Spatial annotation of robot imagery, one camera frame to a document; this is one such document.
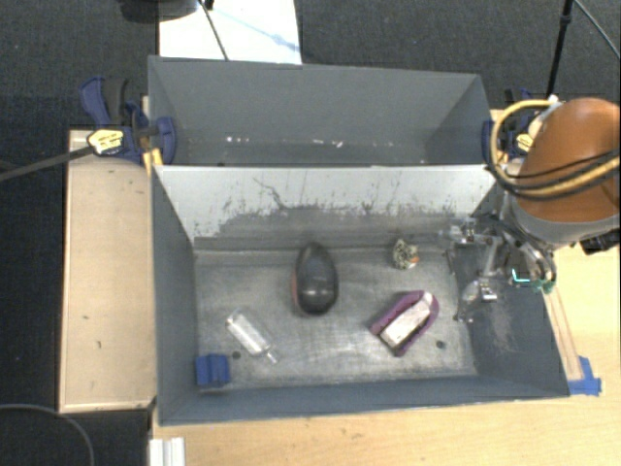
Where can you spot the purple and white box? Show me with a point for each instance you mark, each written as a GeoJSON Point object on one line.
{"type": "Point", "coordinates": [405, 325]}

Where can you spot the blue sponge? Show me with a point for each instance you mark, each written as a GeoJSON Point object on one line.
{"type": "Point", "coordinates": [212, 370]}

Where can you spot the grey metal bin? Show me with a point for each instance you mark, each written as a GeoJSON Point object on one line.
{"type": "Point", "coordinates": [310, 211]}

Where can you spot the pale wood board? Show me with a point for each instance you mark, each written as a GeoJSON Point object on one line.
{"type": "Point", "coordinates": [109, 284]}

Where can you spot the small speckled toy animal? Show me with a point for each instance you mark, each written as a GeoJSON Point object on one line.
{"type": "Point", "coordinates": [403, 254]}

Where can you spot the dark grey oval object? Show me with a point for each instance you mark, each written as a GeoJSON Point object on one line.
{"type": "Point", "coordinates": [315, 282]}

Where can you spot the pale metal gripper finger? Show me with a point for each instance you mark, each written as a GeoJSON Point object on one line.
{"type": "Point", "coordinates": [485, 291]}
{"type": "Point", "coordinates": [467, 235]}

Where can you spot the black cylinder on white bracket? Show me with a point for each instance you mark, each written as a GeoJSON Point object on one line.
{"type": "Point", "coordinates": [600, 242]}

